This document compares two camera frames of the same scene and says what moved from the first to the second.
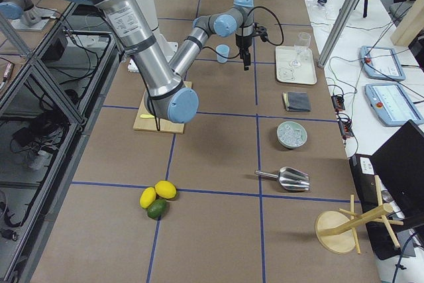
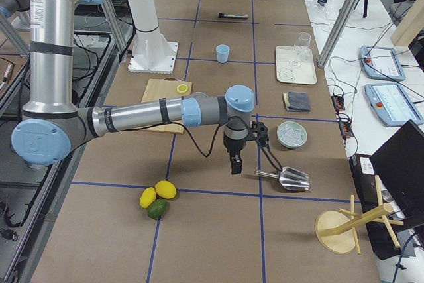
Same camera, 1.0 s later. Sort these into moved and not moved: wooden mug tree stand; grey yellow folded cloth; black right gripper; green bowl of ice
Moved: black right gripper
Not moved: green bowl of ice; grey yellow folded cloth; wooden mug tree stand
